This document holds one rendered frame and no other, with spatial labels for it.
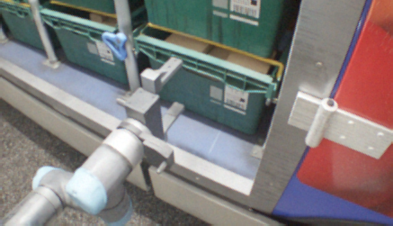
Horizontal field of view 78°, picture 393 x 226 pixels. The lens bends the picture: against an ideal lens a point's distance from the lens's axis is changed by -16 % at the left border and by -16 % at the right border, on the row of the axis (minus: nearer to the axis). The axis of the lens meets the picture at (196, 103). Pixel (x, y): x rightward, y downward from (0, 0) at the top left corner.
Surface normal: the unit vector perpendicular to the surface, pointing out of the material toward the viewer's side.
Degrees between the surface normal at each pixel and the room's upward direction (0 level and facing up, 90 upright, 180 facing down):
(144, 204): 0
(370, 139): 90
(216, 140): 0
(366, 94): 90
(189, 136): 0
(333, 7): 90
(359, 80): 90
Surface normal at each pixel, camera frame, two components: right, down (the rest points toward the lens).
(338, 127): -0.48, 0.63
